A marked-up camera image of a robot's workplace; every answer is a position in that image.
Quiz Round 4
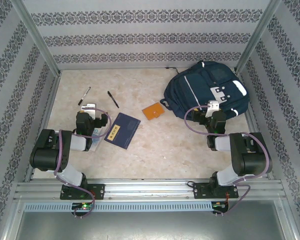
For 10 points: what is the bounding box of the white paper with blue print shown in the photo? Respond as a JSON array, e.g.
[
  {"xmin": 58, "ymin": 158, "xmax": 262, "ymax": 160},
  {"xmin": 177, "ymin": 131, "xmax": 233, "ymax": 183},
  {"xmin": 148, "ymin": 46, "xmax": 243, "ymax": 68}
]
[{"xmin": 89, "ymin": 127, "xmax": 102, "ymax": 152}]

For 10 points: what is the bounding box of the all-black pen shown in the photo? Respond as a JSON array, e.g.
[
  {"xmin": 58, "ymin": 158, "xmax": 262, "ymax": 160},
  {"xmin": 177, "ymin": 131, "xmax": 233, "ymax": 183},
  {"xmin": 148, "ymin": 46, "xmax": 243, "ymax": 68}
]
[{"xmin": 107, "ymin": 90, "xmax": 120, "ymax": 109}]

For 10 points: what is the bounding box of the navy blue student backpack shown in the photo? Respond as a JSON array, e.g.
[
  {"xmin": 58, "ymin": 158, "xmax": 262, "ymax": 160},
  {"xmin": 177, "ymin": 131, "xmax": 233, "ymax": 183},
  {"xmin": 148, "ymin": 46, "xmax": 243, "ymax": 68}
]
[{"xmin": 159, "ymin": 60, "xmax": 250, "ymax": 120}]

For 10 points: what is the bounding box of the navy notebook with yellow label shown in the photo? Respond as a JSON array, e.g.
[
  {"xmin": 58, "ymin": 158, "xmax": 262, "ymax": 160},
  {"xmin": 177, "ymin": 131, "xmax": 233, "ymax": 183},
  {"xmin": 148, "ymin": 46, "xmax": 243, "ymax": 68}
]
[{"xmin": 103, "ymin": 112, "xmax": 142, "ymax": 150}]

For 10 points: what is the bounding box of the orange leather wallet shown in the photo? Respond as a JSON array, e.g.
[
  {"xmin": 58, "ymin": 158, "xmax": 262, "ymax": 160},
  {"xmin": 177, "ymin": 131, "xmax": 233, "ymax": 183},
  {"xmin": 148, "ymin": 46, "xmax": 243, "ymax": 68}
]
[{"xmin": 142, "ymin": 103, "xmax": 165, "ymax": 122}]

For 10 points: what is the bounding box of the black marker with white barrel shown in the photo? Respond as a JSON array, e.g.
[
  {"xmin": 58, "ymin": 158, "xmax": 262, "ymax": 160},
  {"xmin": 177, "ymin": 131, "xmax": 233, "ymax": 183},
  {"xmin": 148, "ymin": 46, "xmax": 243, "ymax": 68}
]
[{"xmin": 77, "ymin": 86, "xmax": 92, "ymax": 106}]

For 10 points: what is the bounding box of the grey sheet metal shelf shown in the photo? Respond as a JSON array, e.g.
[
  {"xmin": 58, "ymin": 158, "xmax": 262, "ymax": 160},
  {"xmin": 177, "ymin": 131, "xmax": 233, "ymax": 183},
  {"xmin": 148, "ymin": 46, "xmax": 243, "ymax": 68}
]
[{"xmin": 13, "ymin": 209, "xmax": 300, "ymax": 240}]

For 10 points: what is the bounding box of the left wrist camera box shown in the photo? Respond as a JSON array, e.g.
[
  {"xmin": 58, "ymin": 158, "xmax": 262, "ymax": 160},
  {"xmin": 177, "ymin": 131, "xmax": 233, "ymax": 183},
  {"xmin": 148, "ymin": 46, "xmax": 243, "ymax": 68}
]
[{"xmin": 80, "ymin": 103, "xmax": 98, "ymax": 119}]

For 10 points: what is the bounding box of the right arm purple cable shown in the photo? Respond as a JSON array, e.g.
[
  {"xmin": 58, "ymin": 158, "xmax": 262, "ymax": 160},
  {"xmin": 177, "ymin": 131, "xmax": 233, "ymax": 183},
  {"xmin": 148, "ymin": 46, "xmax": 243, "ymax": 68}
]
[{"xmin": 184, "ymin": 105, "xmax": 273, "ymax": 217}]

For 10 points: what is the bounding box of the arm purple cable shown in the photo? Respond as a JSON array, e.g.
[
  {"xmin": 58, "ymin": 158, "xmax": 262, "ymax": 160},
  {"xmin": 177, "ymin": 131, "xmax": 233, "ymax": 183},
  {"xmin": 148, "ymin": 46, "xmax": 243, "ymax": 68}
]
[
  {"xmin": 184, "ymin": 105, "xmax": 273, "ymax": 217},
  {"xmin": 53, "ymin": 107, "xmax": 113, "ymax": 219}
]

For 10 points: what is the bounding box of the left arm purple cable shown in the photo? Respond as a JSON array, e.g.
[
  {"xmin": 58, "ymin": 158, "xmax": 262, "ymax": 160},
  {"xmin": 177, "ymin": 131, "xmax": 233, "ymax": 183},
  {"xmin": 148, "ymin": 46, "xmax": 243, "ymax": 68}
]
[{"xmin": 53, "ymin": 107, "xmax": 113, "ymax": 219}]

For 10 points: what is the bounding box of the aluminium table side rail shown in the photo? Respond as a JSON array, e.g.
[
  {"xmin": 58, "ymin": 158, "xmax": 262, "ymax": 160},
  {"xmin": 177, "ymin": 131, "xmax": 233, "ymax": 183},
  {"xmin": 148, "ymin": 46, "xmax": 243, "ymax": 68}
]
[
  {"xmin": 24, "ymin": 74, "xmax": 62, "ymax": 182},
  {"xmin": 236, "ymin": 73, "xmax": 275, "ymax": 180}
]

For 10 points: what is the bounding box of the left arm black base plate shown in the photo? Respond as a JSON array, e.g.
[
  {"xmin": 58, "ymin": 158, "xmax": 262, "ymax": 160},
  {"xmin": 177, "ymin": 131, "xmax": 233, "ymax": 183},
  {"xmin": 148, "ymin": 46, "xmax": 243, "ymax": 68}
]
[{"xmin": 59, "ymin": 183, "xmax": 106, "ymax": 201}]

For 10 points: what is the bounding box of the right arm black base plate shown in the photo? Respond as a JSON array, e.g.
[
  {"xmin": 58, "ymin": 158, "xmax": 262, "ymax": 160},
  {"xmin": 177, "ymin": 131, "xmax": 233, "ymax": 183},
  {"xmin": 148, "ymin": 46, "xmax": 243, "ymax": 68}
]
[{"xmin": 193, "ymin": 182, "xmax": 240, "ymax": 200}]

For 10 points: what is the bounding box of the aluminium frame post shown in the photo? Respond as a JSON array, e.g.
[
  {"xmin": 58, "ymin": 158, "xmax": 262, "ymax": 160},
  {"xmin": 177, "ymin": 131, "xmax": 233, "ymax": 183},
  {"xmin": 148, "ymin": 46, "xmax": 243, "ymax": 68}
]
[
  {"xmin": 11, "ymin": 0, "xmax": 63, "ymax": 77},
  {"xmin": 234, "ymin": 0, "xmax": 283, "ymax": 75}
]

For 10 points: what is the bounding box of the aluminium mounting rail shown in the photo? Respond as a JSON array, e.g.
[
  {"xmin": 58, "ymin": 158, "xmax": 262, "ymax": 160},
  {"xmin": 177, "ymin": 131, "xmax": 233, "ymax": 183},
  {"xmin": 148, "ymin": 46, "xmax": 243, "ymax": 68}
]
[{"xmin": 13, "ymin": 177, "xmax": 287, "ymax": 201}]

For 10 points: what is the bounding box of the grey slotted cable duct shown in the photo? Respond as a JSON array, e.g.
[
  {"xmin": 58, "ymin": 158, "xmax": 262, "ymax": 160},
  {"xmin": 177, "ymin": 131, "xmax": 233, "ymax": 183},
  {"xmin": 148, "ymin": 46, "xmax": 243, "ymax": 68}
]
[{"xmin": 23, "ymin": 201, "xmax": 214, "ymax": 213}]

